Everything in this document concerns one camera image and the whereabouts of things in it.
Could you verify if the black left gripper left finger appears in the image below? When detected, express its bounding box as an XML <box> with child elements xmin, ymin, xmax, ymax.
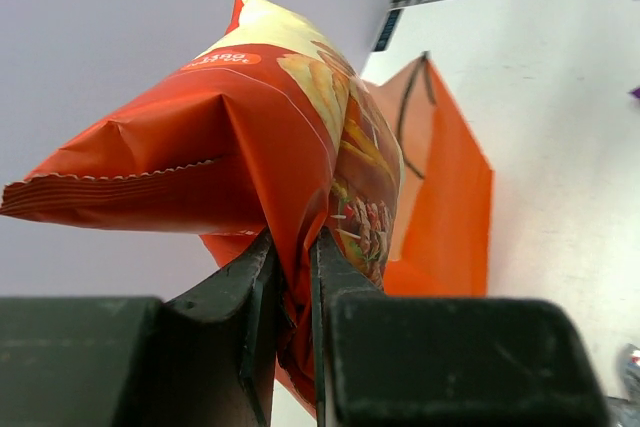
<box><xmin>159</xmin><ymin>231</ymin><xmax>279</xmax><ymax>426</ymax></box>

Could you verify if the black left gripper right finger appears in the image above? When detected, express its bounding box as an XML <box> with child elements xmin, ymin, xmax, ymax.
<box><xmin>311</xmin><ymin>227</ymin><xmax>385</xmax><ymax>426</ymax></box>

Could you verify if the orange and cream chips bag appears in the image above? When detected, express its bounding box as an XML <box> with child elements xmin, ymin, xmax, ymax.
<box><xmin>1</xmin><ymin>0</ymin><xmax>404</xmax><ymax>404</ymax></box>

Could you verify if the silver snack packet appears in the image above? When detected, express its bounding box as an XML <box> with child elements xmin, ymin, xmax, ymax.
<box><xmin>618</xmin><ymin>344</ymin><xmax>639</xmax><ymax>392</ymax></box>

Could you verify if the orange paper bag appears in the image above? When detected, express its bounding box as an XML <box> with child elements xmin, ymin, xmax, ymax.
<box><xmin>367</xmin><ymin>53</ymin><xmax>493</xmax><ymax>297</ymax></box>

